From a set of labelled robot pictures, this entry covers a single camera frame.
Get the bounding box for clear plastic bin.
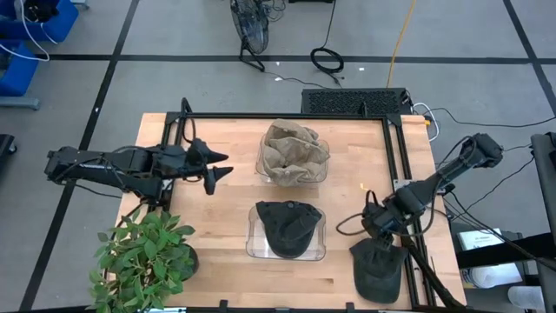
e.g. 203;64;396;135
245;203;328;263
255;134;331;186

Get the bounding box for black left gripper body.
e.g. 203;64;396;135
166;144;217;196

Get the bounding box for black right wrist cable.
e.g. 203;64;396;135
335;189;379;238

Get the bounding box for long white cable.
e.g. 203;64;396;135
0;0;60;63

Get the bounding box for black plant pot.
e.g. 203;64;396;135
177;242;201;283

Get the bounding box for grey platform base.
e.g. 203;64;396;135
0;96;41;110

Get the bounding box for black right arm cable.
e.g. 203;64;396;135
440;190;556;273

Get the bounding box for blue storage bin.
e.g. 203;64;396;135
0;0;80;44
0;42;41;98

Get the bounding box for white cable loop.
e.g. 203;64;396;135
411;101;441;143

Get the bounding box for thick black cable sleeve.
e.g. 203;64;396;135
399;234;468;310

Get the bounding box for white box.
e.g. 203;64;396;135
458;228;525;290

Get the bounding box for black coiled cable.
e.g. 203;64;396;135
309;0;346;87

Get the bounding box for black aluminium frame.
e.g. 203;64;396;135
156;97;437;312

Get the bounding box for black bar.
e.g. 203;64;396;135
454;232;556;270

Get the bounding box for black baseball cap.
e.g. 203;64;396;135
348;237;410;304
255;199;325;259

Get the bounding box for black floor fan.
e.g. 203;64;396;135
228;0;271;73

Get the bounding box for yellow cable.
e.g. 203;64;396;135
385;0;419;89

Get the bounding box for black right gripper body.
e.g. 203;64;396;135
362;202;405;241

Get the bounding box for tangled black cables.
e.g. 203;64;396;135
260;0;288;23

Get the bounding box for black vented computer case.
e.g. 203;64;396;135
300;87;414;117

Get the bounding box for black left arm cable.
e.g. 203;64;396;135
51;147;131;201

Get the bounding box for long thin black cable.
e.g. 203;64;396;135
423;105;556;130

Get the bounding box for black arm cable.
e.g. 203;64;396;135
440;190;556;273
51;147;131;201

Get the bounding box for black device in bin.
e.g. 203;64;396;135
23;0;61;23

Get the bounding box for thin grey cable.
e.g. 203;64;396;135
262;70;331;90

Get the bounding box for green leafy plant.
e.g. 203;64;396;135
85;210;196;313

